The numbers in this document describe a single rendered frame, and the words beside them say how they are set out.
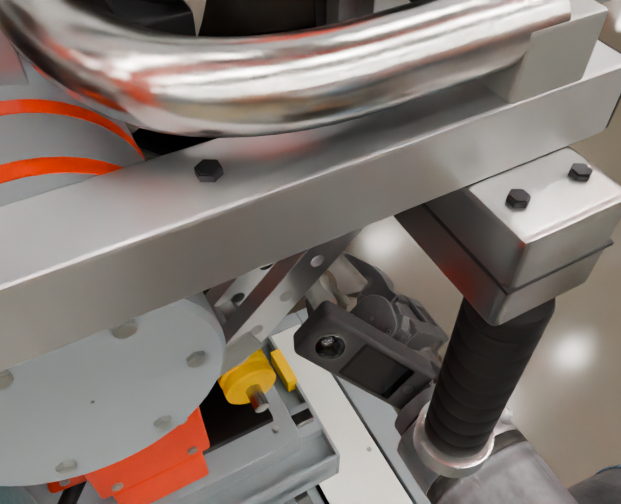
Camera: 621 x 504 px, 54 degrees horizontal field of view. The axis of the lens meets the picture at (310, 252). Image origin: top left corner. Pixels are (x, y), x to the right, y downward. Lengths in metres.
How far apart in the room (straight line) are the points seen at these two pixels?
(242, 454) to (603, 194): 0.78
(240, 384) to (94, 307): 0.48
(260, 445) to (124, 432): 0.64
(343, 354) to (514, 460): 0.15
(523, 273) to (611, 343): 1.23
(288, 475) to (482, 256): 0.82
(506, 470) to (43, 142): 0.37
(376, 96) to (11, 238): 0.10
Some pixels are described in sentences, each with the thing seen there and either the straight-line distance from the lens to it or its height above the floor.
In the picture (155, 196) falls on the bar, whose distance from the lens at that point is 0.17.
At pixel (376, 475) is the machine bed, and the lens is 1.09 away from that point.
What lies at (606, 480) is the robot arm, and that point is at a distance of 0.66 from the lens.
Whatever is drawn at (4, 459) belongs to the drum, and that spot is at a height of 0.84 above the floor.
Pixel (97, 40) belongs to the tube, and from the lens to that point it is 0.17.
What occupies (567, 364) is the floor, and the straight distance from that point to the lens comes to 1.38.
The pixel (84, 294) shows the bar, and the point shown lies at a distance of 0.17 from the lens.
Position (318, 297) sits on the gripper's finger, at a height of 0.63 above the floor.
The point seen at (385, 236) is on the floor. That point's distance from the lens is 1.50.
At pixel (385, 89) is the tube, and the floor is 1.00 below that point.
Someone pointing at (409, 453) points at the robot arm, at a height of 0.63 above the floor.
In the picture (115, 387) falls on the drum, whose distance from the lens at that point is 0.28.
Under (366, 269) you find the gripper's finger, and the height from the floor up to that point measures 0.67.
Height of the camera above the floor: 1.09
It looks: 49 degrees down
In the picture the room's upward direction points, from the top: straight up
